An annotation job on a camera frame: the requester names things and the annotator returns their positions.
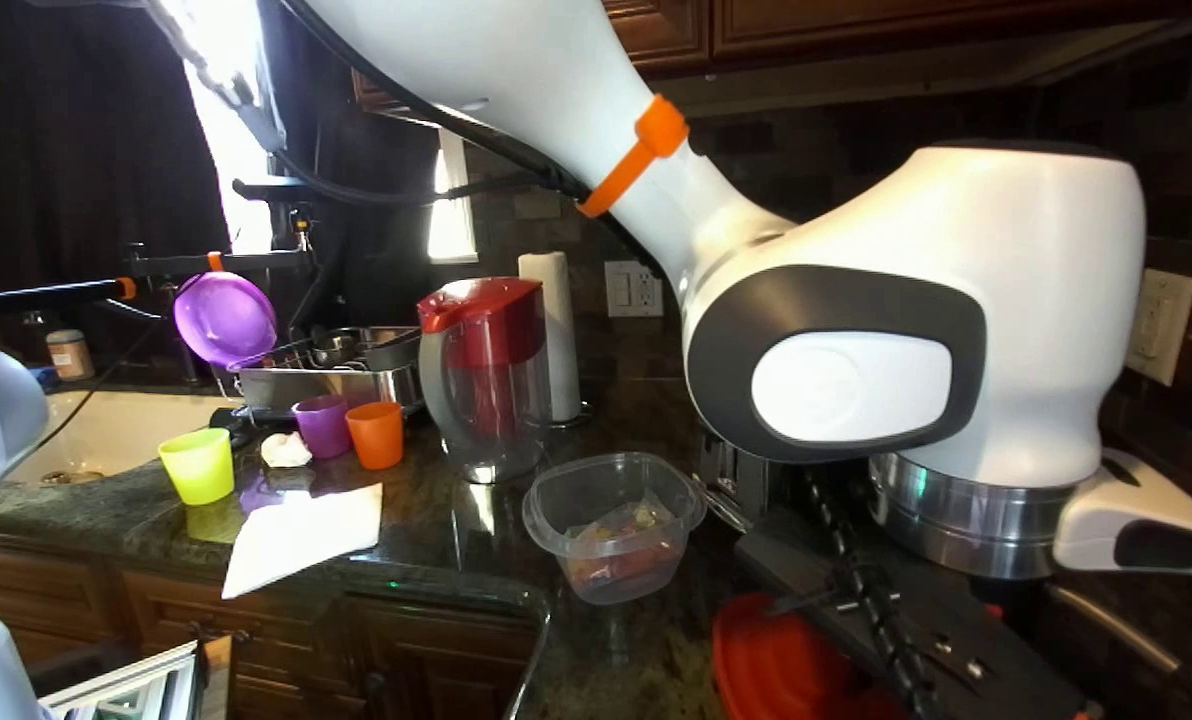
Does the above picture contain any white paper napkin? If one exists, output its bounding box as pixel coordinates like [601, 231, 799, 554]
[219, 485, 383, 599]

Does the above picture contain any white wall outlet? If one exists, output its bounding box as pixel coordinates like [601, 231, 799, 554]
[603, 260, 664, 318]

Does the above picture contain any clear plastic container bowl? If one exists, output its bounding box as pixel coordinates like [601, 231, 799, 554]
[519, 453, 706, 605]

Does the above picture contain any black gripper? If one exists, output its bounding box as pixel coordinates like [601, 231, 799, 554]
[702, 438, 1105, 720]

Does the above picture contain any white wall switch plate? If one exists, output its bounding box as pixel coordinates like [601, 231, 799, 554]
[1129, 266, 1192, 385]

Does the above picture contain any orange plastic cup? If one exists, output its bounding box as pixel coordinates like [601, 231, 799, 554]
[350, 401, 406, 473]

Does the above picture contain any metal dish rack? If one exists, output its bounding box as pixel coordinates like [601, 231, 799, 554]
[237, 325, 420, 421]

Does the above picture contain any red plastic container lid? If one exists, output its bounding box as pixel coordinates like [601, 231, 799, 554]
[714, 592, 910, 720]

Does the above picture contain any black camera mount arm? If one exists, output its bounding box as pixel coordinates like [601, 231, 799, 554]
[0, 174, 337, 325]

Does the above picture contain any white paper towel roll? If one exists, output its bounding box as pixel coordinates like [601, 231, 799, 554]
[518, 252, 580, 425]

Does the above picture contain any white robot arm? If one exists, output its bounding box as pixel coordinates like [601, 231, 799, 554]
[286, 0, 1143, 578]

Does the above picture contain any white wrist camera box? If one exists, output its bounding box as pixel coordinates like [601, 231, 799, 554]
[1054, 447, 1192, 577]

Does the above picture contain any green plastic cup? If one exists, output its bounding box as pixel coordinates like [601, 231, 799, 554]
[155, 429, 237, 508]

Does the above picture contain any clear bag of candy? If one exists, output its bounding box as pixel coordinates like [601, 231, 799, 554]
[566, 500, 686, 605]

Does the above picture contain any clear water filter pitcher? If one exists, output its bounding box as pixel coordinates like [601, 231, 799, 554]
[417, 277, 548, 485]

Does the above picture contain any purple plastic cup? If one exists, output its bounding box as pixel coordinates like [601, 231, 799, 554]
[292, 395, 354, 461]

